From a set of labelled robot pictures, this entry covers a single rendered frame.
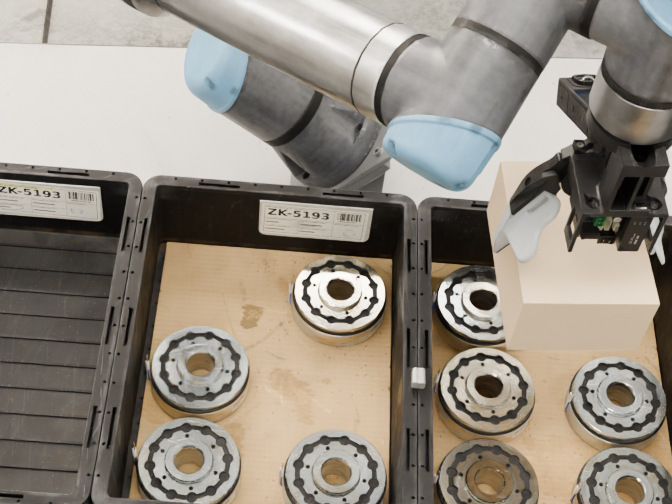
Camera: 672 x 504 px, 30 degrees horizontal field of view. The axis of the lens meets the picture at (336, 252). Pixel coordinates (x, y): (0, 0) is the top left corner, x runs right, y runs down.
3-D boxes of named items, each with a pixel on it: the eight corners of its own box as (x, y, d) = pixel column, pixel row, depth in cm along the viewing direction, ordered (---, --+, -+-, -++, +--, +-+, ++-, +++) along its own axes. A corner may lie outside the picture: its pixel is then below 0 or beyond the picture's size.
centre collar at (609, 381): (591, 378, 134) (593, 375, 134) (636, 376, 135) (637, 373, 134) (601, 418, 131) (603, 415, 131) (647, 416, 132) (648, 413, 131)
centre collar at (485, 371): (466, 365, 134) (467, 361, 133) (512, 372, 134) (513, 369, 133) (462, 404, 131) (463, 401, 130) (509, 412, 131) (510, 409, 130)
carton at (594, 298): (486, 210, 123) (500, 160, 117) (606, 212, 124) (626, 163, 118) (507, 349, 113) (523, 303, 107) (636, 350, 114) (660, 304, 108)
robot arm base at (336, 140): (293, 138, 170) (238, 101, 164) (371, 65, 164) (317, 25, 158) (308, 212, 159) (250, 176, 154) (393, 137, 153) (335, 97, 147)
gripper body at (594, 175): (562, 257, 103) (598, 162, 94) (546, 176, 108) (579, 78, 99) (652, 258, 104) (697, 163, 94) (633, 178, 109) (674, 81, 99)
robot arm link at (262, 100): (239, 131, 161) (156, 77, 153) (293, 41, 161) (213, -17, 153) (281, 152, 151) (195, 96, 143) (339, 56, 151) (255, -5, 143)
